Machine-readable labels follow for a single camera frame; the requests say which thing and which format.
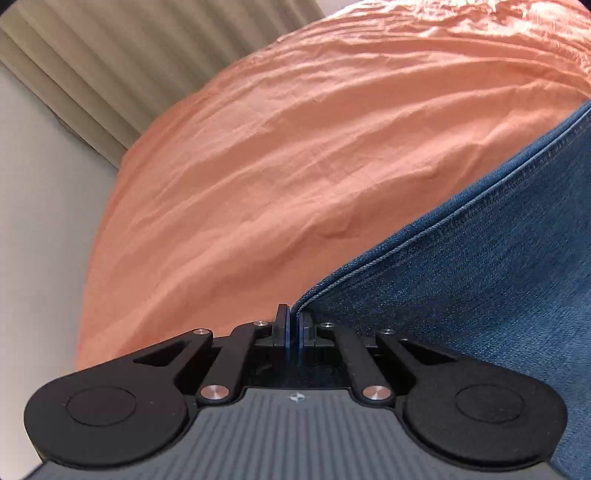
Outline beige pleated curtain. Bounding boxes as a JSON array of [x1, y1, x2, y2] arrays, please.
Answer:
[[0, 0, 327, 169]]

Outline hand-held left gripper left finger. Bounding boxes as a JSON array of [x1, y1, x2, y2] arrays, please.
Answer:
[[133, 303, 292, 406]]

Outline blue denim pants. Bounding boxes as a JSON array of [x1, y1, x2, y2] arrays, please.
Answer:
[[294, 99, 591, 480]]

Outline orange bed sheet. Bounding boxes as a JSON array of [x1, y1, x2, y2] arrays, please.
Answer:
[[74, 0, 591, 371]]

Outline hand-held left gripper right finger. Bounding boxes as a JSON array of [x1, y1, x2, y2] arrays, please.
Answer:
[[297, 313, 457, 405]]

